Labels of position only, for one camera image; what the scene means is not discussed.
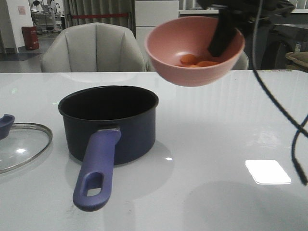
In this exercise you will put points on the black appliance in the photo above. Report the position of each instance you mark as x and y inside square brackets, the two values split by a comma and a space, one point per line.
[281, 40]

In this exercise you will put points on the dark grey sideboard counter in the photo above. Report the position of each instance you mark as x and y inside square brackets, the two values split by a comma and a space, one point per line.
[297, 17]

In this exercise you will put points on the white drawer cabinet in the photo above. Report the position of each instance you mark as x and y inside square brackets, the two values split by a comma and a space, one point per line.
[151, 13]

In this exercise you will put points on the red bin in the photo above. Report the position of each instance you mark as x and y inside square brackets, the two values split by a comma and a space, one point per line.
[30, 37]

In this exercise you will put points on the left grey upholstered chair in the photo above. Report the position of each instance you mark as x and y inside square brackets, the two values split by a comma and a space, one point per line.
[94, 47]

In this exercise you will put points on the pink bowl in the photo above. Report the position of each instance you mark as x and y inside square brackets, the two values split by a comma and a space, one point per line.
[168, 42]

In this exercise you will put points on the beige cushion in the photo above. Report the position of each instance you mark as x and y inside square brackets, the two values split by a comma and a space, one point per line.
[297, 61]

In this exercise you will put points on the grey upholstered chair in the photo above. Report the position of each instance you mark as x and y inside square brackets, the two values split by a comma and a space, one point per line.
[94, 47]
[241, 64]

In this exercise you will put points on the red barrier tape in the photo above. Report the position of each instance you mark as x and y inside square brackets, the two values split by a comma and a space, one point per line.
[98, 16]

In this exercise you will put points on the orange ham slices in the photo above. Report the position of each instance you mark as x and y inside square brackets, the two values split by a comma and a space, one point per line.
[190, 60]

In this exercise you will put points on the right grey upholstered chair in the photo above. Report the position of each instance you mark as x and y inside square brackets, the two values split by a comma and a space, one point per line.
[241, 64]

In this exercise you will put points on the coloured sticker strip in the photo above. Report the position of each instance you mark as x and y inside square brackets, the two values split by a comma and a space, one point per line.
[275, 70]

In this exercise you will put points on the pink wall notice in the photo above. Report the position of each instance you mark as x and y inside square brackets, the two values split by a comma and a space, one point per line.
[21, 10]

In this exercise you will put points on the metal shelving rack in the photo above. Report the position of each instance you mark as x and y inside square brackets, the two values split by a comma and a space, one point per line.
[47, 15]

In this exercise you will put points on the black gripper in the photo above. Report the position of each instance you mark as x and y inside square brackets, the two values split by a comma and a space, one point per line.
[238, 13]

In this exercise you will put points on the glass lid with blue knob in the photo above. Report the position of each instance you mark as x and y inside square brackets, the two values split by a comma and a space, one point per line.
[20, 143]

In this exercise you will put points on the dark blue saucepan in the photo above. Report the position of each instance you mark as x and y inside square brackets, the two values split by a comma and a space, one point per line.
[106, 126]

